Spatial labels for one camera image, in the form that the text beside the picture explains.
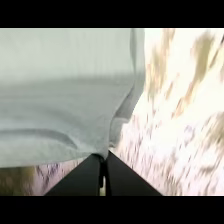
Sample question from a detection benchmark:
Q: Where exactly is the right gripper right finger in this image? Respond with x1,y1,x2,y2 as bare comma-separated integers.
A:
104,150,164,197

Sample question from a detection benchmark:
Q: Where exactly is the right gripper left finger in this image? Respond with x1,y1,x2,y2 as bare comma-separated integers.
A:
44,153,103,197

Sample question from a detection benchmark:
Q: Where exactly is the pale grey garment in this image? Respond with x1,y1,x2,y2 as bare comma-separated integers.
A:
0,28,147,169

